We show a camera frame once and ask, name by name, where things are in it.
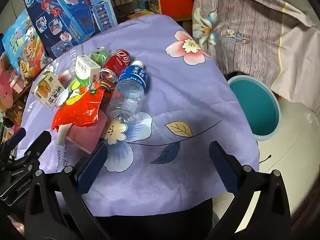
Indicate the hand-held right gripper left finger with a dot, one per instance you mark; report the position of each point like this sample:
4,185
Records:
92,170

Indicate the pile of colourful toy boxes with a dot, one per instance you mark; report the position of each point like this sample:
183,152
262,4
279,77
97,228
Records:
10,120

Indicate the clear pink jelly cup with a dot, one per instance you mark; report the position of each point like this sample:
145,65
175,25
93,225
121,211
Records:
63,75

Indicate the pink plastic toy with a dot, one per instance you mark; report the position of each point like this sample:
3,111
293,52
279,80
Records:
10,85

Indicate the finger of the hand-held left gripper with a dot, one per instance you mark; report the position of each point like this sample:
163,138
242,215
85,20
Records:
41,138
16,136

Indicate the dark blue toy box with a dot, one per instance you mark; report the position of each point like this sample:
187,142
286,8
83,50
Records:
70,12

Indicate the pink box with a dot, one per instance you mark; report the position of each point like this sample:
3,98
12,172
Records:
87,135

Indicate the clear water bottle blue label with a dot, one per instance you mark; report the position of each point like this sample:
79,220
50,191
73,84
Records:
127,92

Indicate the brown wafer wrapper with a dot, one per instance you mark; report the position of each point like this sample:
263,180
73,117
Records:
106,83

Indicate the red cola can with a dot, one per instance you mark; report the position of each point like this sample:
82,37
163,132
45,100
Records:
117,61

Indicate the white round lid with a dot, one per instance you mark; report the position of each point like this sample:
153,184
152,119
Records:
62,97

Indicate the beige snack box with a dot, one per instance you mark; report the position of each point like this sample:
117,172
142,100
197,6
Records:
46,88

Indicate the green toy in clear bag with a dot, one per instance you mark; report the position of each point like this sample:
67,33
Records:
98,55

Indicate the white and green carton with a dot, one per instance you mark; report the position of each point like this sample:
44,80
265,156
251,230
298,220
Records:
86,70

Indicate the red snack bag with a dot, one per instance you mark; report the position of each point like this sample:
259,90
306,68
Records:
75,112

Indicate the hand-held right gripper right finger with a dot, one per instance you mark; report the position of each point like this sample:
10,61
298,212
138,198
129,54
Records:
225,167

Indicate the teal plastic bucket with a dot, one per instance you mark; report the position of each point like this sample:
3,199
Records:
252,107

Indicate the grey striped floral cloth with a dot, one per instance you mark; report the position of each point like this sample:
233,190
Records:
250,17

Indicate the lime green lid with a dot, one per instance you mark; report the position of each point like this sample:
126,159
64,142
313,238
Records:
74,83

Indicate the purple floral cloth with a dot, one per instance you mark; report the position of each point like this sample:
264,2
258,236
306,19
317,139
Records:
187,100

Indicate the light blue cartoon box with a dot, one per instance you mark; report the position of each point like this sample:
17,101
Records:
22,45

